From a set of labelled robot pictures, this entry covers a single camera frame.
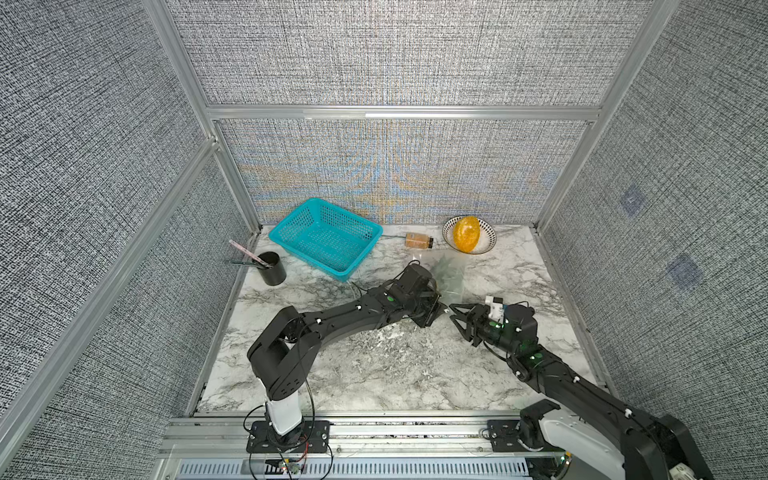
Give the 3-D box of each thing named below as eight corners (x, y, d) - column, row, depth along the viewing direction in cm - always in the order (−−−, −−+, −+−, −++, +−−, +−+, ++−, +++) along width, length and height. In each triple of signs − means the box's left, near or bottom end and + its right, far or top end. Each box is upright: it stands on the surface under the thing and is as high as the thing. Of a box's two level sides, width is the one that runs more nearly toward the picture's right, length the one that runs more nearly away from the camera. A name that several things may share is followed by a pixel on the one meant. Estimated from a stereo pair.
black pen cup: (263, 285, 105) (254, 269, 97) (268, 268, 109) (260, 251, 102) (284, 285, 105) (276, 269, 97) (288, 268, 109) (281, 251, 102)
